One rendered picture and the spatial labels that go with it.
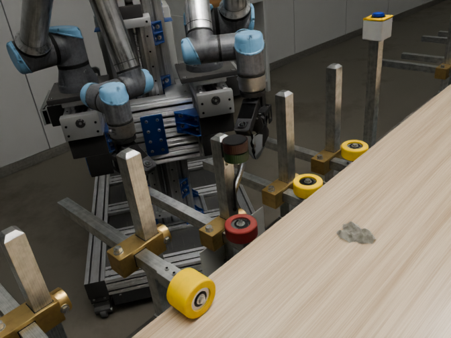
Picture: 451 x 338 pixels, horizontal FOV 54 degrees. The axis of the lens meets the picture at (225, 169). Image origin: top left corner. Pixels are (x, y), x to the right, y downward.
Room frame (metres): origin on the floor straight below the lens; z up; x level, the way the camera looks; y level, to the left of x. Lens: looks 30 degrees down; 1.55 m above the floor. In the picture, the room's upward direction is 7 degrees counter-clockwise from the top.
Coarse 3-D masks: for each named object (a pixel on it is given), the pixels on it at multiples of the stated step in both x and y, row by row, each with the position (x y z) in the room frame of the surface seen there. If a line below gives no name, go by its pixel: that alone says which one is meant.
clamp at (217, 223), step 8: (240, 208) 0.98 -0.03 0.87; (208, 224) 0.92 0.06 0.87; (216, 224) 0.92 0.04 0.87; (224, 224) 0.91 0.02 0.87; (200, 232) 0.90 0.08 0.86; (216, 232) 0.88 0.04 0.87; (208, 240) 0.88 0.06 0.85; (216, 240) 0.88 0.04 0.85; (208, 248) 0.88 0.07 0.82; (216, 248) 0.87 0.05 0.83
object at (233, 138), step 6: (228, 138) 0.92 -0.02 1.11; (234, 138) 0.92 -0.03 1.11; (240, 138) 0.91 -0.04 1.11; (246, 138) 0.91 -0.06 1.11; (228, 144) 0.89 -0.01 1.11; (234, 144) 0.89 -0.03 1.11; (234, 180) 0.92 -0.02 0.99; (234, 186) 0.93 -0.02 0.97; (234, 192) 0.93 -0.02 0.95; (234, 198) 0.93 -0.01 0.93; (234, 204) 0.93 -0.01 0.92; (234, 210) 0.93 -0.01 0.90
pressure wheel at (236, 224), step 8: (232, 216) 0.89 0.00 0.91; (240, 216) 0.89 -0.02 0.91; (248, 216) 0.88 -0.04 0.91; (232, 224) 0.86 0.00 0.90; (240, 224) 0.85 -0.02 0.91; (248, 224) 0.86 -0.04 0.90; (256, 224) 0.85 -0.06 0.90; (232, 232) 0.83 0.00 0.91; (240, 232) 0.82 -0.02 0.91; (248, 232) 0.82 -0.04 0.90; (256, 232) 0.84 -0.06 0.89; (232, 240) 0.83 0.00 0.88; (240, 240) 0.82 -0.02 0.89; (248, 240) 0.82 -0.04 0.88
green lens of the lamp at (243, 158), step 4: (224, 152) 0.90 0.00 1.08; (248, 152) 0.90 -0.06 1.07; (224, 156) 0.90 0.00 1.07; (228, 156) 0.89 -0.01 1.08; (232, 156) 0.88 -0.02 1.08; (236, 156) 0.88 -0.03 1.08; (240, 156) 0.88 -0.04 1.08; (244, 156) 0.89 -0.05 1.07; (248, 156) 0.90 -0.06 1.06; (224, 160) 0.90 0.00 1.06; (228, 160) 0.89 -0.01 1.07; (232, 160) 0.88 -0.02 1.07; (236, 160) 0.88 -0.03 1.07; (240, 160) 0.88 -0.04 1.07; (244, 160) 0.89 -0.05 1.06
